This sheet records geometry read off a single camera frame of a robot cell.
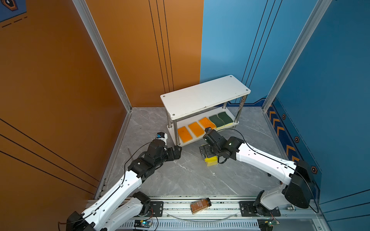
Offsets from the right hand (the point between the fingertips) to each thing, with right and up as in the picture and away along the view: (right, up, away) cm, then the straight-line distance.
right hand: (208, 148), depth 81 cm
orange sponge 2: (-6, +10, +16) cm, 20 cm away
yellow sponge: (+2, -9, +3) cm, 10 cm away
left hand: (-18, +1, -3) cm, 18 cm away
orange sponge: (+2, +14, +19) cm, 24 cm away
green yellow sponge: (+16, +17, +22) cm, 32 cm away
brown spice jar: (-6, -27, -10) cm, 30 cm away
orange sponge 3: (-14, +7, +13) cm, 20 cm away
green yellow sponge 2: (+10, +14, +19) cm, 26 cm away
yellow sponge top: (+2, -6, +1) cm, 7 cm away
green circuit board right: (+28, -35, -11) cm, 46 cm away
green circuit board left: (-34, -35, -10) cm, 50 cm away
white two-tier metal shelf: (+4, +24, -5) cm, 25 cm away
